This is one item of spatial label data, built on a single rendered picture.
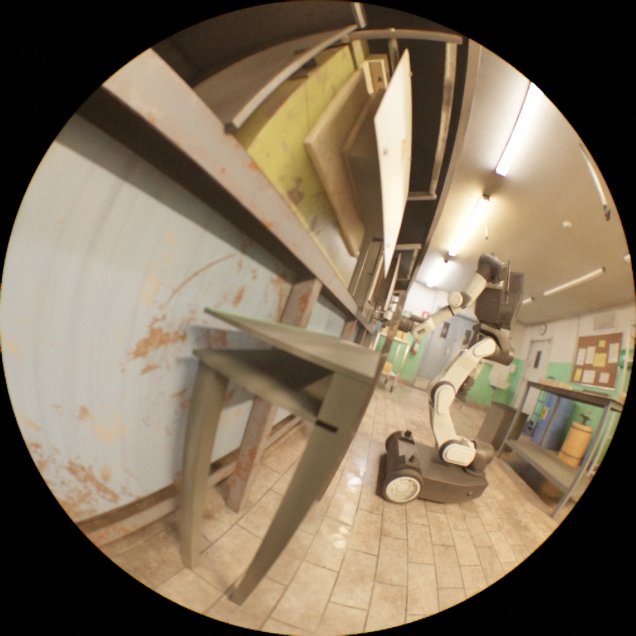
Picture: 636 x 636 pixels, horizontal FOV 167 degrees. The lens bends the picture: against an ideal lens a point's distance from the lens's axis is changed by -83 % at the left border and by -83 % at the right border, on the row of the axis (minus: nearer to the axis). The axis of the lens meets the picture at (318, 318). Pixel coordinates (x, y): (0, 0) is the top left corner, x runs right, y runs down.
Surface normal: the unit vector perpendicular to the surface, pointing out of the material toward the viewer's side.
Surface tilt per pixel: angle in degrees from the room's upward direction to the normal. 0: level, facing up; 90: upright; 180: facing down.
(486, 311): 101
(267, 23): 180
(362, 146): 90
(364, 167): 180
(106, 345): 90
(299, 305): 90
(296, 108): 90
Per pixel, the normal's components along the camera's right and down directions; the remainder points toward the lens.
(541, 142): -0.33, 0.94
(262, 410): -0.29, -0.12
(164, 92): 0.90, 0.31
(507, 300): -0.75, -0.28
